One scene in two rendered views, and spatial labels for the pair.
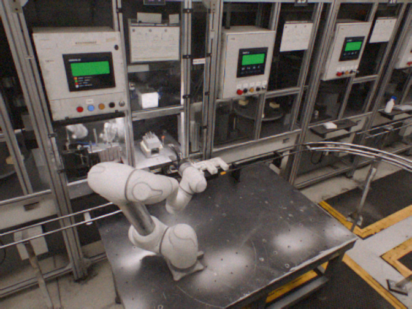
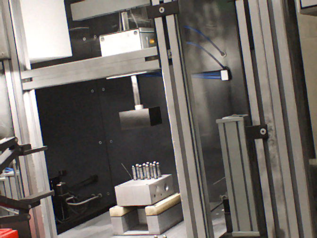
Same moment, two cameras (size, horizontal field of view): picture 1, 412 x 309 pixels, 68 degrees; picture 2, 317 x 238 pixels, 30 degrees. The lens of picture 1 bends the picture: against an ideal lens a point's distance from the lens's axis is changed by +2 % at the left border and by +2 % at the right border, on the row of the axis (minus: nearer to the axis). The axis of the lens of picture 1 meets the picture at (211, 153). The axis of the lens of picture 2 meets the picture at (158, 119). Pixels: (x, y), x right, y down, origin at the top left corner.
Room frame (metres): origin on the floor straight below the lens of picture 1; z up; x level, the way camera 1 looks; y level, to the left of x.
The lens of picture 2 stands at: (1.32, -0.83, 1.25)
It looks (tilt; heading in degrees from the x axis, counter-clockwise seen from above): 3 degrees down; 60
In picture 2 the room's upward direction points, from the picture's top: 8 degrees counter-clockwise
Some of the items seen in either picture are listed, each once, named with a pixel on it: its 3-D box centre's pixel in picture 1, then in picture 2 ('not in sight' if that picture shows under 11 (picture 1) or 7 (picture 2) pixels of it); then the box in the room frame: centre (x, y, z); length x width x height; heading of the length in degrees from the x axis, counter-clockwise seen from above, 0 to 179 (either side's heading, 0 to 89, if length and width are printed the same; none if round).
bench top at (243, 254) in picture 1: (221, 224); not in sight; (1.52, -0.10, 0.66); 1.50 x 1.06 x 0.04; 122
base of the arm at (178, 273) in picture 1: (186, 259); not in sight; (1.17, 0.10, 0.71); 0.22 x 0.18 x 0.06; 122
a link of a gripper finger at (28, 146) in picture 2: not in sight; (19, 143); (1.64, 0.24, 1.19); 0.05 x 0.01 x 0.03; 32
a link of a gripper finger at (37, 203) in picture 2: not in sight; (29, 209); (1.64, 0.24, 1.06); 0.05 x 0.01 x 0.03; 32
